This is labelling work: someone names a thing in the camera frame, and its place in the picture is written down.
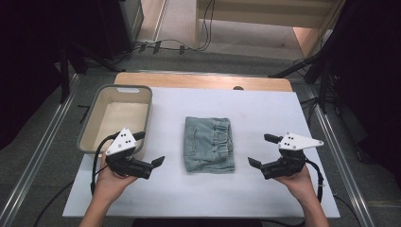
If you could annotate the beige plastic basket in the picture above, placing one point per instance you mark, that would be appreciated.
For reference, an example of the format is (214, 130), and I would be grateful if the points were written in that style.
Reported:
(123, 113)

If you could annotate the dark table grommet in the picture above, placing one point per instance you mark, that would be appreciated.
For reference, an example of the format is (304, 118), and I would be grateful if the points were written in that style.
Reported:
(238, 88)

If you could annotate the wooden table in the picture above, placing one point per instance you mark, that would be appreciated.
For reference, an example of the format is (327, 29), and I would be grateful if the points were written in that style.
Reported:
(189, 81)

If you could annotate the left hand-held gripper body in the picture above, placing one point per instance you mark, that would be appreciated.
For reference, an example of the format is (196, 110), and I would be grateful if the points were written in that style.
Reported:
(121, 143)

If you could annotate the person's right hand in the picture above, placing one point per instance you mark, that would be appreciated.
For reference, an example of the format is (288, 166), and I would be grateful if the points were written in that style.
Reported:
(301, 186)

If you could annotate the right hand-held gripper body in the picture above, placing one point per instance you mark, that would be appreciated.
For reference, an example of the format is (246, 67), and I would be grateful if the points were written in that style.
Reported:
(294, 142)

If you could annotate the white table mat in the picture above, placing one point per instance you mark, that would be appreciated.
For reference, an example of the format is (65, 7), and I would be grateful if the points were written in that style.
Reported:
(258, 110)

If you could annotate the light denim shorts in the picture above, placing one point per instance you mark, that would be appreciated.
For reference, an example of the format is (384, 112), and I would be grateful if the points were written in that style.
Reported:
(208, 145)

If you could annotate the light wooden shelf unit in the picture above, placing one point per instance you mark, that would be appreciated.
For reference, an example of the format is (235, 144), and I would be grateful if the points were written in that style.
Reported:
(252, 14)

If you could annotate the person's dark clothing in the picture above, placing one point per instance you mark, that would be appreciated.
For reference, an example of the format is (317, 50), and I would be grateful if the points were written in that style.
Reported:
(195, 223)

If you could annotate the person's left hand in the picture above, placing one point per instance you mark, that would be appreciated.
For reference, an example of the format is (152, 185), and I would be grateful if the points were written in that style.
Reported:
(108, 184)

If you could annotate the aluminium floor rail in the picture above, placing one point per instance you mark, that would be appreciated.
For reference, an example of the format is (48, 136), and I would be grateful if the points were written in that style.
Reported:
(38, 151)
(340, 157)

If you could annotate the black cabinet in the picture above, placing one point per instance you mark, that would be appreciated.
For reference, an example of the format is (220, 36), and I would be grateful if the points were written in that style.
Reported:
(119, 25)

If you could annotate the power strip with plugs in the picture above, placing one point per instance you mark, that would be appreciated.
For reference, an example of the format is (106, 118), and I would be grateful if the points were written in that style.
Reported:
(145, 41)

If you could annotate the black metal stand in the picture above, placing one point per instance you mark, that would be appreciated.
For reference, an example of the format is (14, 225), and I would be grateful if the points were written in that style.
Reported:
(321, 63)
(64, 75)

